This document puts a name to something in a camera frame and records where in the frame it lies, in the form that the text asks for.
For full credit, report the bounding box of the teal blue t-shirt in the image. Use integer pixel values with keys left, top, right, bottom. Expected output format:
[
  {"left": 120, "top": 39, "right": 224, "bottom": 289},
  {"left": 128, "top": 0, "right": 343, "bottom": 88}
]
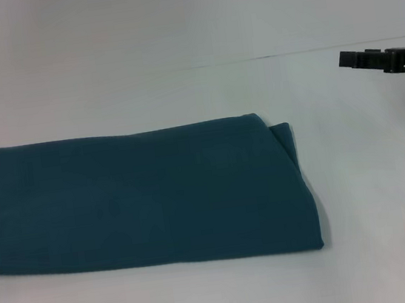
[{"left": 0, "top": 104, "right": 332, "bottom": 294}]

